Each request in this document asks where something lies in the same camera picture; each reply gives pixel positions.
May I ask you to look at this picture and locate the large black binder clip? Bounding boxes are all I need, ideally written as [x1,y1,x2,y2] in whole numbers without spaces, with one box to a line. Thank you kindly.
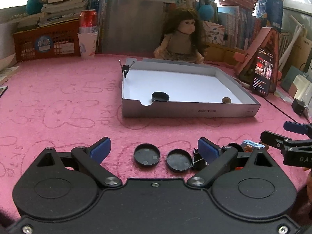
[191,148,207,171]

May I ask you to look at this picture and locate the blue bear hair clip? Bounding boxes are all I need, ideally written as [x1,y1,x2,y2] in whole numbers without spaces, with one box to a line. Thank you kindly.
[241,139,265,152]

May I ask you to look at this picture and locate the black round lid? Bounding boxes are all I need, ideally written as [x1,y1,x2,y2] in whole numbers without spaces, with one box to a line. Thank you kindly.
[151,91,170,102]
[228,143,244,152]
[134,143,160,168]
[166,148,192,173]

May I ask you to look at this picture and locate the black round lid front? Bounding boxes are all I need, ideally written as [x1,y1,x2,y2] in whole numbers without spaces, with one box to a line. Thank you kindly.
[166,148,192,173]

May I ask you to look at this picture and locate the brown acorn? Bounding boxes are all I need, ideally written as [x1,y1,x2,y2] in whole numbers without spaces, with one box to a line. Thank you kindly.
[222,97,232,104]

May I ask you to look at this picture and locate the pink rabbit-pattern table mat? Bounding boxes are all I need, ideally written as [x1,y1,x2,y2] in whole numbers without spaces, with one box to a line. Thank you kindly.
[1,56,303,219]

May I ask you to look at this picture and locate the smartphone with lit screen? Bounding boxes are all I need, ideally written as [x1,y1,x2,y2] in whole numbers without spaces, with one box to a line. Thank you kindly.
[250,48,274,97]

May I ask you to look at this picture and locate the grey cardboard box tray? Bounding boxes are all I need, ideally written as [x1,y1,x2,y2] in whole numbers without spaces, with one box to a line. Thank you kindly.
[122,58,261,118]

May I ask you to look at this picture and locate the small black binder clip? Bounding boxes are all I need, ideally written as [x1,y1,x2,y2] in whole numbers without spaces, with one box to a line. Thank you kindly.
[118,59,135,78]

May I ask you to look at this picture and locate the yellow wooden box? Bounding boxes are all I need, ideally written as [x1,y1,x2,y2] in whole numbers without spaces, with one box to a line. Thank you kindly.
[203,43,244,66]

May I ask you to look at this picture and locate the pink triangular phone stand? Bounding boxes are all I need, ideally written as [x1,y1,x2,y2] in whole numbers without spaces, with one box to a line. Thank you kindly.
[234,27,279,93]

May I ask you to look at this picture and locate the white paper cup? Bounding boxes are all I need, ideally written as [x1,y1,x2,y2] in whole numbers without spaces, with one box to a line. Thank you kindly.
[78,32,98,59]

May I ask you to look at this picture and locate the brown-haired doll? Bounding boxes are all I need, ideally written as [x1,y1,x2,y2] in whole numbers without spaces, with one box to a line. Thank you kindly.
[153,7,204,64]

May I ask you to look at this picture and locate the colourful patterned white box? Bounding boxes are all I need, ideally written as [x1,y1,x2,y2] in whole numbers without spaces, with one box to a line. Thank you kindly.
[202,21,225,45]

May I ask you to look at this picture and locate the red plastic basket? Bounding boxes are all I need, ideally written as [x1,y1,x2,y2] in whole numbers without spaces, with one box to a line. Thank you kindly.
[13,20,80,61]

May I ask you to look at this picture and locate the row of upright books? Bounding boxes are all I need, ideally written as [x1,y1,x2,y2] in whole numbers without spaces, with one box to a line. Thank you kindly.
[173,0,261,50]

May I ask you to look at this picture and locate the red soda can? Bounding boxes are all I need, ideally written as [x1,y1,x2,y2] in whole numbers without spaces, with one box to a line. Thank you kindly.
[79,10,97,33]

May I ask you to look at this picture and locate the grey metal box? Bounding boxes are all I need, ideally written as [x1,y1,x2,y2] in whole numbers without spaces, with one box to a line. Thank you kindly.
[102,0,165,56]

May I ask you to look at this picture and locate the stack of books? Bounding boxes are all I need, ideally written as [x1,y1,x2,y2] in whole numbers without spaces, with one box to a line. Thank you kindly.
[14,0,90,29]

